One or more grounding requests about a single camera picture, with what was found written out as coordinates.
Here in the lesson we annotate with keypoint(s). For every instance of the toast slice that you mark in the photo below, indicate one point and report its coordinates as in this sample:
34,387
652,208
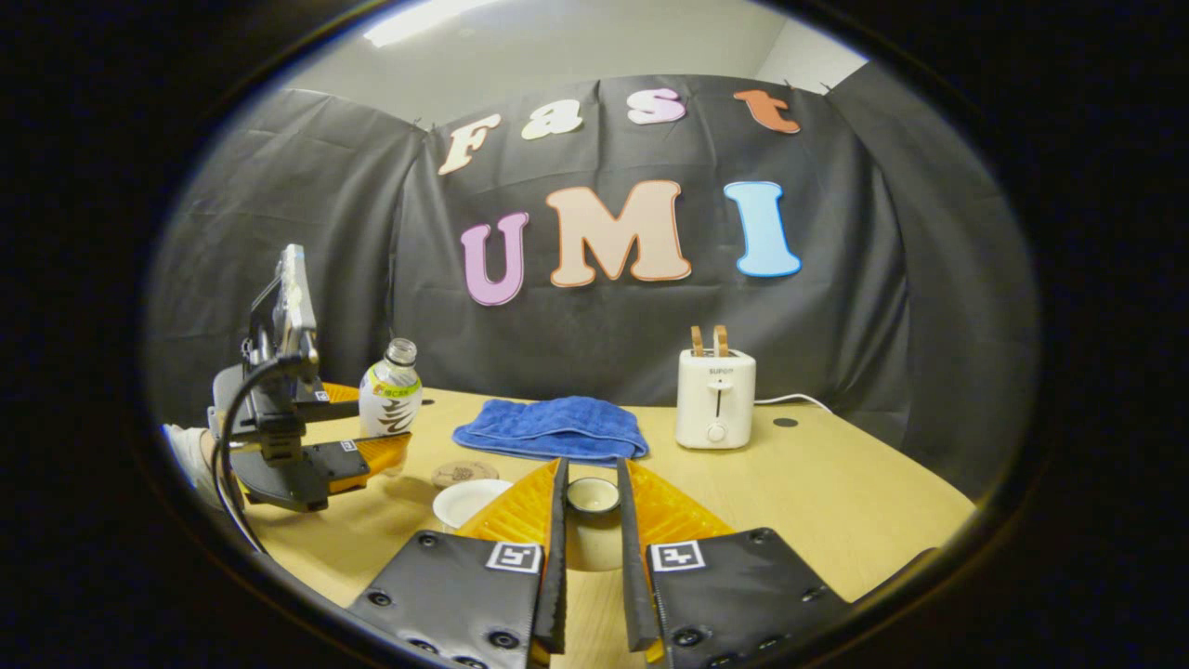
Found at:
721,340
697,341

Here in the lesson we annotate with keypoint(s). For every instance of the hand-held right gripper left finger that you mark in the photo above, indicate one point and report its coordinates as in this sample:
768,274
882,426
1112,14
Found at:
555,576

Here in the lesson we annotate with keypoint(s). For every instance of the clear plastic water bottle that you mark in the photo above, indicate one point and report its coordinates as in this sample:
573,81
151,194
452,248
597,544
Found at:
390,400

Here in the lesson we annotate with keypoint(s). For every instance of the black backdrop cloth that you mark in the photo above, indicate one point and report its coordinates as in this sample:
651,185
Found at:
836,325

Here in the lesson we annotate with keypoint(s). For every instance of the cream toaster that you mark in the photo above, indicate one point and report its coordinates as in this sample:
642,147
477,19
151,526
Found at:
715,400

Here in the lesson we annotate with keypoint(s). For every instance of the round wooden coaster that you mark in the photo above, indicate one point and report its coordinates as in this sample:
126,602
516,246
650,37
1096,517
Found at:
460,472

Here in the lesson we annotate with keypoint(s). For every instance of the blue towel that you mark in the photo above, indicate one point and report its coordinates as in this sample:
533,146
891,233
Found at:
557,427

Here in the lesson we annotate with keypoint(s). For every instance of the cream teacup lid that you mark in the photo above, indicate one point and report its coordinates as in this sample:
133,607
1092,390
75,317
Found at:
594,544

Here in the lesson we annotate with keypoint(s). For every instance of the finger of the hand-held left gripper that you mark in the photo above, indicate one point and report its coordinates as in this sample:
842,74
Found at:
358,460
330,401

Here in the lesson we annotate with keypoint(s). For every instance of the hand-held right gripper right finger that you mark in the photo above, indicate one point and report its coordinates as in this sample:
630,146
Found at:
632,576

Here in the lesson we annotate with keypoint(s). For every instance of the cream ceramic teacup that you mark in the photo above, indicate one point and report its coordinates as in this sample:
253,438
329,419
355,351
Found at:
464,502

